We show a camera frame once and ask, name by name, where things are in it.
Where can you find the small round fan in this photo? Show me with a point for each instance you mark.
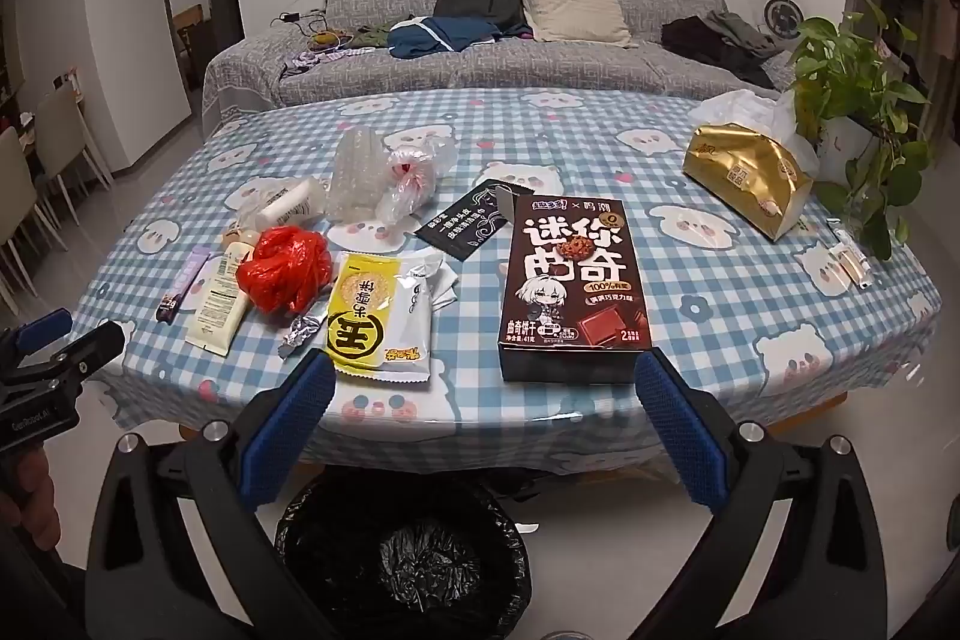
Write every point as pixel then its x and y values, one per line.
pixel 781 18

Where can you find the beige pillow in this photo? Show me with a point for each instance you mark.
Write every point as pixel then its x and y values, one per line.
pixel 577 6

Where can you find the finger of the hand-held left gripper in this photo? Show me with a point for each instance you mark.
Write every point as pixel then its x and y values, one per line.
pixel 82 355
pixel 41 326

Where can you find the dark brown cookie box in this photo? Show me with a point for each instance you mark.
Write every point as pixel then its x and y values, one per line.
pixel 577 287

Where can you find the purple stick packet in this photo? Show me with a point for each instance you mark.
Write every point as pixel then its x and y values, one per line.
pixel 180 284

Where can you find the trash bin with black bag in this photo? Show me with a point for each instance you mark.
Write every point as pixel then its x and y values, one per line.
pixel 405 565

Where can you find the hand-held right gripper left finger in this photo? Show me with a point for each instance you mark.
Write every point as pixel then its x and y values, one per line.
pixel 289 437

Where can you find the silver foil wrapper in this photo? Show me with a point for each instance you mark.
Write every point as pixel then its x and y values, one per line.
pixel 304 332

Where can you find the blue jacket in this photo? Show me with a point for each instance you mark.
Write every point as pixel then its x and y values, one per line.
pixel 439 36

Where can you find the blue checkered tablecloth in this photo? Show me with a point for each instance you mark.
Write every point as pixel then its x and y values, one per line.
pixel 675 310

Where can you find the green garment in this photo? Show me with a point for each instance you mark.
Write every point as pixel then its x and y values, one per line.
pixel 375 34

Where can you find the white plastic bottle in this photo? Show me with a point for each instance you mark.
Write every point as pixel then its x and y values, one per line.
pixel 289 203

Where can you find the black garment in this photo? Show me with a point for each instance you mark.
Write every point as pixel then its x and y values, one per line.
pixel 705 48

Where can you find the yellow white snack packet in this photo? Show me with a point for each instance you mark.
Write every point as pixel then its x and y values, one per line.
pixel 364 317

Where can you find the green potted plant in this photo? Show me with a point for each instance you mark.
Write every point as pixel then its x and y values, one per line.
pixel 847 63

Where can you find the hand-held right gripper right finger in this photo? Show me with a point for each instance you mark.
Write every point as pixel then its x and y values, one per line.
pixel 679 437

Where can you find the purple patterned cloth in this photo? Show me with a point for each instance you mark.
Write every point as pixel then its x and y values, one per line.
pixel 307 61

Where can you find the black printed card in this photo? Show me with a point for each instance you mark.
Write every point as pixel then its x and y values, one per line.
pixel 465 224

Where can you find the grey sofa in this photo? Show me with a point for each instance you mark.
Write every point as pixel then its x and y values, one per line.
pixel 600 63

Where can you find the gold tissue pack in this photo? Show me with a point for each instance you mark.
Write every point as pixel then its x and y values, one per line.
pixel 746 175

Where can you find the person's left hand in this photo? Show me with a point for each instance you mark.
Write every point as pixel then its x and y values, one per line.
pixel 26 509

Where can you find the clear plastic bag red print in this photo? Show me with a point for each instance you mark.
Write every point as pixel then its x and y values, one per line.
pixel 412 179

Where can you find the beige dining chair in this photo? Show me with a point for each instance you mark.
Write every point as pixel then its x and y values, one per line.
pixel 67 145
pixel 13 190

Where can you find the olive grey garment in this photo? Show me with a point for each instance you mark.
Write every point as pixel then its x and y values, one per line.
pixel 742 29

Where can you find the white flowerpot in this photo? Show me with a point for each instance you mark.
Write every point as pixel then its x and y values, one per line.
pixel 844 149

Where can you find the cream lotion tube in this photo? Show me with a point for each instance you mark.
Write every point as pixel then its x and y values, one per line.
pixel 217 302

